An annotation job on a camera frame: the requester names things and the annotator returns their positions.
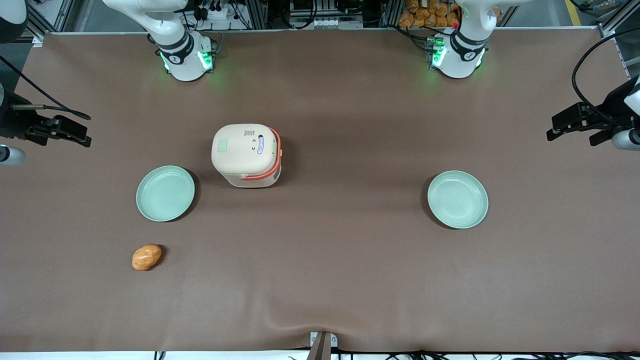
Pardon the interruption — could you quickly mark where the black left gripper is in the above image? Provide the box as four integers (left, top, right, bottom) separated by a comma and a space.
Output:
546, 75, 640, 147

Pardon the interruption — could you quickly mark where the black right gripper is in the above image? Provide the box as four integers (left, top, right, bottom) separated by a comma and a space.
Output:
0, 106, 93, 149

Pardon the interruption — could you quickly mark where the beige rice cooker orange handle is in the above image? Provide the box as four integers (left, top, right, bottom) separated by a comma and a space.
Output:
210, 123, 283, 190

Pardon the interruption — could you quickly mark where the pale green round plate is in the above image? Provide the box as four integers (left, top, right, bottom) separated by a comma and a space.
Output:
426, 170, 490, 230
135, 165, 196, 223

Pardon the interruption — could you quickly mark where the orange-brown bread roll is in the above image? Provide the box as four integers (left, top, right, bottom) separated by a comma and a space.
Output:
131, 243, 163, 272

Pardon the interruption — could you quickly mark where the bag of orange bread rolls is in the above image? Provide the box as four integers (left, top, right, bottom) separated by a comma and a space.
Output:
398, 0, 462, 29

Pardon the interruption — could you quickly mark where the white power strip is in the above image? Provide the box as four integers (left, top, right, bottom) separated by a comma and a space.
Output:
196, 0, 242, 22

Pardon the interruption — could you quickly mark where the brown table mat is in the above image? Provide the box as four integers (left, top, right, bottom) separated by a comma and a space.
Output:
0, 27, 640, 354

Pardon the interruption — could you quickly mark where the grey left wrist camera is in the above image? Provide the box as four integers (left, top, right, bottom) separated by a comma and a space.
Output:
611, 128, 640, 152

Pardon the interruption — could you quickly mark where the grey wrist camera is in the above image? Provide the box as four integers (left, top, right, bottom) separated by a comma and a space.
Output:
0, 144, 27, 167
611, 128, 640, 152

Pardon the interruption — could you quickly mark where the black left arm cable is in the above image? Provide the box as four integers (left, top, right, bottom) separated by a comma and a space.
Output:
571, 27, 640, 127

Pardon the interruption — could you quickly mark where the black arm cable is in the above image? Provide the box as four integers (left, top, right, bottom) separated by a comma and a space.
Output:
0, 55, 93, 121
571, 27, 640, 127

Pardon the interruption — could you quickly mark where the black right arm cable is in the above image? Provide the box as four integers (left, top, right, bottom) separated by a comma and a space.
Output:
0, 55, 93, 121

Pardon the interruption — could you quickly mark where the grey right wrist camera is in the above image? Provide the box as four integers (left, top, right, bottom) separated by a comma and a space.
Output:
0, 144, 27, 167

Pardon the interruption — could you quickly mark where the aluminium frame post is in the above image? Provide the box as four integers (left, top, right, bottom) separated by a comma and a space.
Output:
22, 0, 77, 47
595, 0, 640, 40

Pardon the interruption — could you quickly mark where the metal table clamp bracket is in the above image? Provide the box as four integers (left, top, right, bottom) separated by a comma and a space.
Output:
306, 331, 339, 360

